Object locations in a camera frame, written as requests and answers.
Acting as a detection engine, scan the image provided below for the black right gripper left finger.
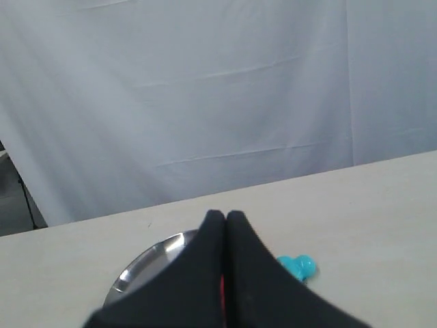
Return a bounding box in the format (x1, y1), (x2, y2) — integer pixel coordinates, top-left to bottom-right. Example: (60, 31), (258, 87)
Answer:
(85, 210), (225, 327)

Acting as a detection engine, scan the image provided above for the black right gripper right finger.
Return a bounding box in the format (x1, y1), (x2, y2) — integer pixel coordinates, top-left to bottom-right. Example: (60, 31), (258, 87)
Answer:
(224, 210), (368, 328)

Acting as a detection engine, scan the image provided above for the turquoise toy bone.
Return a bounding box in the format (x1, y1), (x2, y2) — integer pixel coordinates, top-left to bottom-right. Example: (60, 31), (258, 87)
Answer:
(277, 255), (318, 283)

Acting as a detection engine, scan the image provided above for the round stainless steel plate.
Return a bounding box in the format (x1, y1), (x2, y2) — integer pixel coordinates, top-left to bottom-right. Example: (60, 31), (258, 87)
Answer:
(103, 230), (197, 306)

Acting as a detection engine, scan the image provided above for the dark stand at backdrop edge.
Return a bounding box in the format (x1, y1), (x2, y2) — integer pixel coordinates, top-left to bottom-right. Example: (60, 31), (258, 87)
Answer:
(1, 143), (48, 236)

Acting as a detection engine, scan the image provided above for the white backdrop cloth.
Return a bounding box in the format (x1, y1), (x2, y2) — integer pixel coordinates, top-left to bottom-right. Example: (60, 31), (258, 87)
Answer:
(1, 1), (436, 226)

